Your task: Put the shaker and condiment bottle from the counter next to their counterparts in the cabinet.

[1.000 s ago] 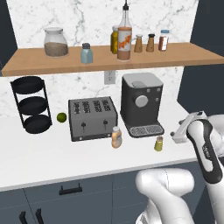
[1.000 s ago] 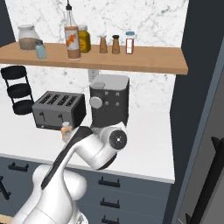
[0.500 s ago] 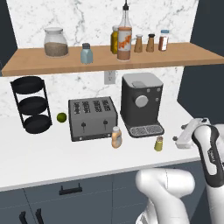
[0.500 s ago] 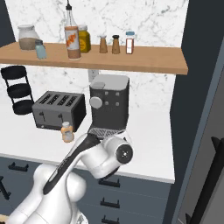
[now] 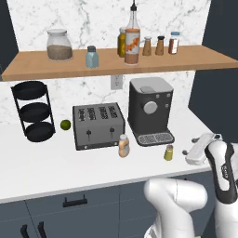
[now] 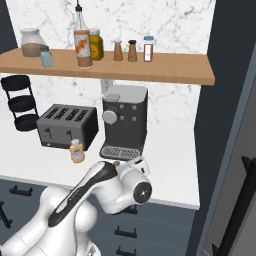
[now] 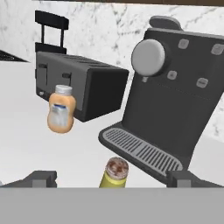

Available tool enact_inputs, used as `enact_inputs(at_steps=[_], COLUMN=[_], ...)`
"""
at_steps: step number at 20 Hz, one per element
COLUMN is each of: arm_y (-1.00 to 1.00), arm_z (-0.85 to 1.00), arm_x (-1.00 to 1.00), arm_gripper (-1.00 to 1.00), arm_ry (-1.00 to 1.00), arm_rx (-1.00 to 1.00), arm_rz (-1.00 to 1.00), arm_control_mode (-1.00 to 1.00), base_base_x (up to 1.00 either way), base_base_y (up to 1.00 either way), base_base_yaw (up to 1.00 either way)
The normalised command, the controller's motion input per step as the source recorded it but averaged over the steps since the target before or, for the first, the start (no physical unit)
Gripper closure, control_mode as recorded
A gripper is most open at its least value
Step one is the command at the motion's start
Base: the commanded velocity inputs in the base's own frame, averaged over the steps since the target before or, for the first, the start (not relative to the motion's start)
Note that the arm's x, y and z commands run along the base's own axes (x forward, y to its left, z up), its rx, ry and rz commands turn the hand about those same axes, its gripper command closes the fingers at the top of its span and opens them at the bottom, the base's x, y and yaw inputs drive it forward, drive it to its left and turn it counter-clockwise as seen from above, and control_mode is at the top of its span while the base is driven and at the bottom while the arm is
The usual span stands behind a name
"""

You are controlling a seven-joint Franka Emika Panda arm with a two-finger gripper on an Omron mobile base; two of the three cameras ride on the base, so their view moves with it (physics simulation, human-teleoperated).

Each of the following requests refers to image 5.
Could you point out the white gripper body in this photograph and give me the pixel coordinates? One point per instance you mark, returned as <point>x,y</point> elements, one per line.
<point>199,151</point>

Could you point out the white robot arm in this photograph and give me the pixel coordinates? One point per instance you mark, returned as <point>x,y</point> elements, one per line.
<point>176,194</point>

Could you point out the yellow-green shaker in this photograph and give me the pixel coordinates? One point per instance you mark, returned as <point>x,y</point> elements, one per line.
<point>168,153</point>

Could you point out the orange condiment bottle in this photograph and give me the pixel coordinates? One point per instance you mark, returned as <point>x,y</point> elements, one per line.
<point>124,148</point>

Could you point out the brown shaker black cap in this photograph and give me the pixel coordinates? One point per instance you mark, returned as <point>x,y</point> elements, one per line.
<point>160,47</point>

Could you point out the dark blue tall cabinet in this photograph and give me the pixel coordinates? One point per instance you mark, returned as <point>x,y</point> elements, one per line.
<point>6,31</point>
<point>217,40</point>

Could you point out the brown shaker pale cap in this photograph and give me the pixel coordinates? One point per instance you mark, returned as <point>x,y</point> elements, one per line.
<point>147,48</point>

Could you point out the tall glass bottle orange label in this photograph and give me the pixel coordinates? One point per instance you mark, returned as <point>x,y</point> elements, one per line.
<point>132,46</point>

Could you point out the yellow condiment bottle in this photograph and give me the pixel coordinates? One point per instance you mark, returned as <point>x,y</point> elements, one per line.
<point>121,43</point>

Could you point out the blue-grey shaker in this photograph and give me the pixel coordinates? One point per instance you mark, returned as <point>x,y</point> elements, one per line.
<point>92,58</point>

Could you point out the dark grey coffee machine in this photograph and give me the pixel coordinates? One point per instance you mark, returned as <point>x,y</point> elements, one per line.
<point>148,119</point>

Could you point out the grey four-slot toaster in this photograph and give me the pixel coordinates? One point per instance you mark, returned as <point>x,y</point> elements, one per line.
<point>99,134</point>

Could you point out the red spice jar blue lid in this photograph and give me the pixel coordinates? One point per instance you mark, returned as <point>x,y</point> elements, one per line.
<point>174,45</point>

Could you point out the dark blue drawer front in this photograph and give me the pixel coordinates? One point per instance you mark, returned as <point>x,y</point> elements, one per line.
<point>99,201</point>

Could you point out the green lime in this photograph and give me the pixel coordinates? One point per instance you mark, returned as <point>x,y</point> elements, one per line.
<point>65,125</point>

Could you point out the dark blue cupboard door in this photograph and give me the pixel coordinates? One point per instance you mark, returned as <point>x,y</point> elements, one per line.
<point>77,227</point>
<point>10,229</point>

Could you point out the black three-tier stand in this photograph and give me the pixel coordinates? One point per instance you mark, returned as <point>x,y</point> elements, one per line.
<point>38,131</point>

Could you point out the glass jar with brown contents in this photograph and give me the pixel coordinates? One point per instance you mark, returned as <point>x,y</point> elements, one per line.
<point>59,46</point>

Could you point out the white wall socket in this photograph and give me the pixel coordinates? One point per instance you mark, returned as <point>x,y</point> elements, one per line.
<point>116,82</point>

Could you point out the wooden wall shelf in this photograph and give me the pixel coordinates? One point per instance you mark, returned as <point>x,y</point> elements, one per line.
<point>105,66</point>

